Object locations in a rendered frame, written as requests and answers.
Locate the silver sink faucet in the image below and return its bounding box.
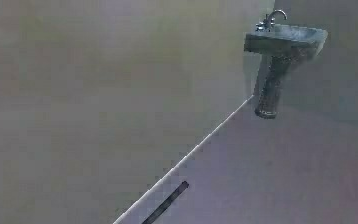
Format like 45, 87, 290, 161
255, 9, 288, 33

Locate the grey pedestal sink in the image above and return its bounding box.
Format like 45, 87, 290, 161
243, 23, 329, 120

